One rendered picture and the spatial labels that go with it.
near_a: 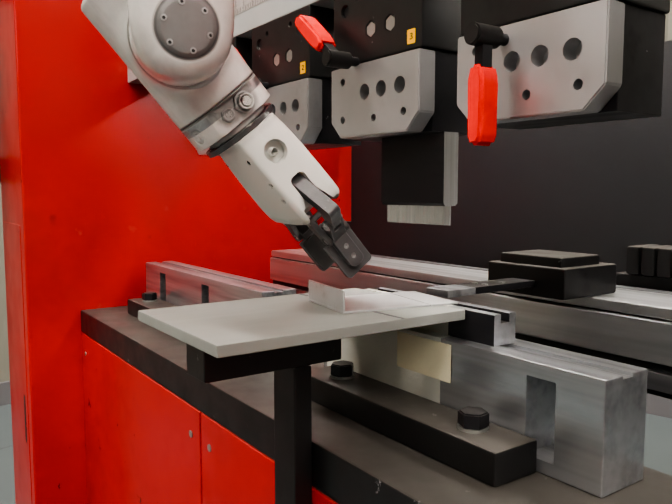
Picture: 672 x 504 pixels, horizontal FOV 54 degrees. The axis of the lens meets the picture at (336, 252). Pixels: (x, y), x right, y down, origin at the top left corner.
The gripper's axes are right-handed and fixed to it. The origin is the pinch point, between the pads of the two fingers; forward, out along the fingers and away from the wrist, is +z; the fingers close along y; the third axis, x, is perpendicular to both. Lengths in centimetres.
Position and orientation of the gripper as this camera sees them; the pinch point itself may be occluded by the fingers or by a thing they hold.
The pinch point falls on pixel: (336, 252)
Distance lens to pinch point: 65.6
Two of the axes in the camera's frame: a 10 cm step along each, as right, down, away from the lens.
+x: -6.9, 6.7, -2.6
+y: -4.2, -0.8, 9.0
